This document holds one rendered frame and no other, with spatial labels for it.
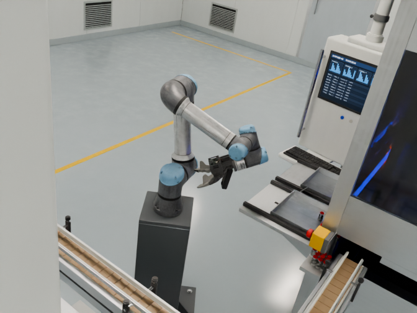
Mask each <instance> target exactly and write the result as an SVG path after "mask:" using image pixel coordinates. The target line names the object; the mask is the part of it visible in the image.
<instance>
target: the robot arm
mask: <svg viewBox="0 0 417 313"><path fill-rule="evenodd" d="M196 92H197V82H196V80H195V79H194V78H193V77H192V76H190V75H187V74H181V75H177V76H176V77H175V78H173V79H171V80H169V81H167V82H165V83H164V84H163V86H162V87H161V90H160V98H161V100H162V102H163V104H164V105H165V106H166V107H167V109H169V110H170V111H171V112H172V113H173V122H174V153H173V154H172V163H170V164H169V163H167V164H165V165H164V166H162V168H161V169H160V172H159V185H158V194H157V196H156V197H155V199H154V201H153V210H154V211H155V212H156V213H157V214H158V215H161V216H163V217H175V216H177V215H179V214H180V213H181V212H182V210H183V203H182V198H181V193H182V187H183V185H184V184H185V183H186V182H187V181H188V180H189V179H190V177H191V176H193V175H194V174H195V172H198V173H199V172H202V173H203V172H206V173H210V172H211V175H209V176H208V175H206V174H204V175H203V177H202V178H203V183H202V184H200V185H199V186H197V188H203V187H206V186H209V185H211V184H214V183H216V182H217V181H219V180H220V179H221V178H222V182H221V186H222V189H227V187H228V184H229V182H230V178H231V175H232V172H233V168H234V171H235V172H236V171H237V170H238V171H241V170H244V169H247V168H250V167H253V166H256V165H261V164H263V163H265V162H268V160H269V158H268V155H267V151H266V149H265V147H261V146H260V144H259V140H258V136H257V132H256V129H255V127H254V125H252V124H249V125H244V126H242V127H240V128H239V134H240V137H238V136H237V135H235V134H234V133H233V132H231V131H230V130H228V129H227V128H226V127H224V126H223V125H222V124H220V123H219V122H217V121H216V120H215V119H213V118H212V117H210V116H209V115H208V114H206V113H205V112H204V111H203V110H201V109H199V108H198V107H197V106H196V105H194V95H195V94H196ZM191 124H192V125H194V126H195V127H197V128H198V129H199V130H201V131H202V132H203V133H205V134H206V135H208V136H209V137H210V138H211V139H213V140H214V141H216V142H217V143H218V144H220V145H221V146H222V147H224V148H226V149H227V150H228V154H227V155H224V156H220V157H219V156H218V155H217V156H214V157H211V158H213V159H211V158H208V163H209V165H206V164H205V163H204V162H203V161H200V168H198V161H197V159H196V158H195V155H194V153H193V152H192V143H191ZM215 157H216V158H215Z"/></svg>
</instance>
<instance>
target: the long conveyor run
mask: <svg viewBox="0 0 417 313"><path fill-rule="evenodd" d="M69 220H71V216H69V215H67V216H66V217H65V225H64V226H61V225H59V224H58V223H57V227H58V254H59V269H60V279H61V280H62V281H64V282H65V283H66V284H67V285H68V286H70V287H71V288H72V289H74V290H75V291H76V292H77V293H78V294H79V295H81V296H82V297H83V298H85V300H87V301H88V302H89V303H91V304H92V305H93V306H94V307H95V308H96V309H98V310H99V311H101V312H102V313H180V312H179V311H177V310H176V309H175V308H173V307H172V306H170V305H169V304H168V303H167V302H165V301H164V300H162V299H161V298H160V297H158V296H157V295H156V293H157V288H158V284H157V282H158V277H156V276H154V277H152V282H151V287H150V288H149V289H147V288H146V287H144V286H143V285H142V284H140V283H139V282H138V281H136V280H135V279H133V278H132V277H131V276H129V275H128V274H126V273H125V272H124V271H122V270H121V269H120V268H118V267H117V266H115V265H114V264H113V263H111V262H110V261H109V260H107V259H106V258H104V257H103V256H102V255H100V254H99V253H98V252H96V251H95V250H93V249H92V248H91V247H89V246H88V245H86V244H85V243H84V242H82V241H81V240H80V239H79V238H77V237H75V236H74V235H73V234H72V233H71V222H70V221H69Z"/></svg>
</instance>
